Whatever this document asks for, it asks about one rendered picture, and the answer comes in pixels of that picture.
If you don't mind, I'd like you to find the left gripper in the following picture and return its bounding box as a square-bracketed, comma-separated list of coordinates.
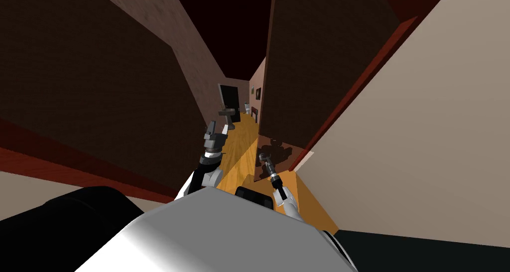
[203, 120, 229, 155]

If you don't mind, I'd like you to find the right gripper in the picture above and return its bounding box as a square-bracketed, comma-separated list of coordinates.
[258, 152, 278, 181]

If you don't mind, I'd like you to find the black door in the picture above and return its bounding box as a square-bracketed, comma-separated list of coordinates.
[218, 83, 242, 124]

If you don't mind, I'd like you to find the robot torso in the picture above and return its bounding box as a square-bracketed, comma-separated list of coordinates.
[75, 185, 358, 272]

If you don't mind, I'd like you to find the dark brown door leaf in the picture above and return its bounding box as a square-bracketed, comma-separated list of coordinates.
[254, 0, 401, 182]

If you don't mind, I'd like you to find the grey pedestal sink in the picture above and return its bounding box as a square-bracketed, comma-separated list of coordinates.
[218, 107, 237, 132]

